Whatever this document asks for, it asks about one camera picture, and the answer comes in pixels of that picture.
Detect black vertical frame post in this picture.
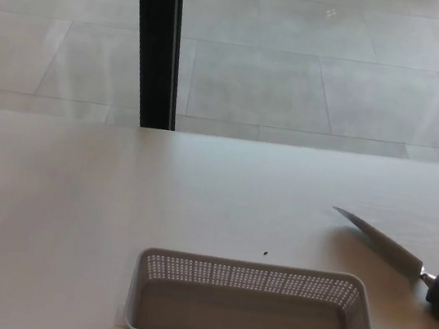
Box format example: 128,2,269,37
114,0,195,132

